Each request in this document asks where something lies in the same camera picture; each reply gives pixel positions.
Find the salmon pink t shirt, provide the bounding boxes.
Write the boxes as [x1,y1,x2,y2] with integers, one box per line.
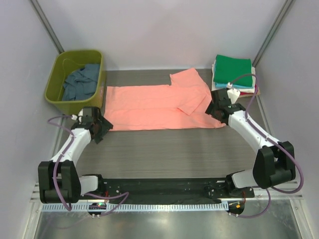
[104,68,225,131]

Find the olive green plastic bin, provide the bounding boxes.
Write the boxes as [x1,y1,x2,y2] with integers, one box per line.
[44,50,106,115]

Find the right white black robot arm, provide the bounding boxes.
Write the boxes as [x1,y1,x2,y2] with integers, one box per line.
[205,88,296,197]

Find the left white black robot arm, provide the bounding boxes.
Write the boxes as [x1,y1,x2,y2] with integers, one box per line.
[38,107,113,211]

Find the light blue folded t shirt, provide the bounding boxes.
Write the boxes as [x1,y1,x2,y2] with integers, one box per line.
[215,83,254,89]

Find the red folded t shirt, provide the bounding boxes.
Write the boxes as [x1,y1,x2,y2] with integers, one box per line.
[239,88,253,98]

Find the white folded t shirt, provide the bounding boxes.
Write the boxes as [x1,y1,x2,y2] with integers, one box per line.
[211,83,259,95]

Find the blue grey t shirt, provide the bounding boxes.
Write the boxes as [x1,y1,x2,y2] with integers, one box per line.
[62,64,100,101]

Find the tan folded t shirt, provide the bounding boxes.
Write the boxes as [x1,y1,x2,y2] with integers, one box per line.
[249,84,260,96]

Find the green folded t shirt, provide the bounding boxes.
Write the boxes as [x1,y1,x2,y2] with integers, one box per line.
[212,55,252,84]

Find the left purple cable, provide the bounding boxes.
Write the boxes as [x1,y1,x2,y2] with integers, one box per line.
[47,114,130,229]

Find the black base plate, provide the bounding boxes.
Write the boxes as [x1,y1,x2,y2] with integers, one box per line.
[92,178,255,205]

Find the white slotted cable duct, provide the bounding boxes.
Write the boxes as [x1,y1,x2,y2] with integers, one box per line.
[41,202,229,213]

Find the left aluminium frame post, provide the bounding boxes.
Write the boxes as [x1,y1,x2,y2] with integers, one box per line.
[29,0,64,54]

